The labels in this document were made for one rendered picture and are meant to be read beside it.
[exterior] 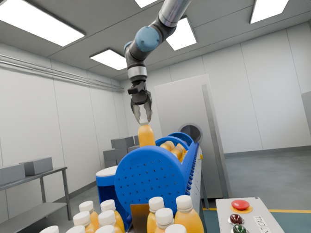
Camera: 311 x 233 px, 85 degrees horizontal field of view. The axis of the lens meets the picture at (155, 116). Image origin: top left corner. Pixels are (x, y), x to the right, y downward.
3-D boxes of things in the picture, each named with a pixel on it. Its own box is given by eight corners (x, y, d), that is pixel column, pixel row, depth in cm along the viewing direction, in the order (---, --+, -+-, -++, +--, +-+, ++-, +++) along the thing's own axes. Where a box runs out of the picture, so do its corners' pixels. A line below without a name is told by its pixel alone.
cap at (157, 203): (152, 214, 42) (151, 206, 42) (148, 207, 46) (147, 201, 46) (166, 209, 44) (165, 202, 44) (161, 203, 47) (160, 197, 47)
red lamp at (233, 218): (241, 218, 33) (240, 211, 33) (244, 225, 31) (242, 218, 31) (229, 218, 33) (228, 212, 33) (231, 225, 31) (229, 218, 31)
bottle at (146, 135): (161, 162, 77) (154, 121, 79) (154, 166, 71) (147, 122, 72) (147, 162, 80) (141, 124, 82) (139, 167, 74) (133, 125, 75)
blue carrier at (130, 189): (200, 160, 143) (189, 127, 146) (195, 217, 59) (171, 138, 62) (168, 167, 150) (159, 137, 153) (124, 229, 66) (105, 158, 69)
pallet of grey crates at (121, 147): (159, 174, 477) (152, 132, 485) (147, 184, 404) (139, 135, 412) (124, 175, 523) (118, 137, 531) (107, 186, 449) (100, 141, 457)
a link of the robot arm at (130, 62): (127, 38, 75) (121, 49, 84) (131, 65, 74) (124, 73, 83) (146, 40, 80) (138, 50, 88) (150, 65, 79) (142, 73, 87)
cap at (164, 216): (156, 219, 40) (155, 211, 40) (172, 216, 40) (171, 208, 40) (157, 229, 36) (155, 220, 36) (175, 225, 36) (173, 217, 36)
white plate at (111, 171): (102, 168, 146) (102, 169, 145) (90, 177, 118) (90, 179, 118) (133, 162, 147) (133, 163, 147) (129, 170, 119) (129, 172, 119)
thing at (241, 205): (247, 203, 38) (246, 198, 38) (252, 211, 34) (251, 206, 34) (230, 204, 38) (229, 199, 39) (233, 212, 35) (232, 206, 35)
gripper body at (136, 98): (152, 103, 84) (149, 79, 85) (147, 101, 75) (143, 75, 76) (139, 106, 86) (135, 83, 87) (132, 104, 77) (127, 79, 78)
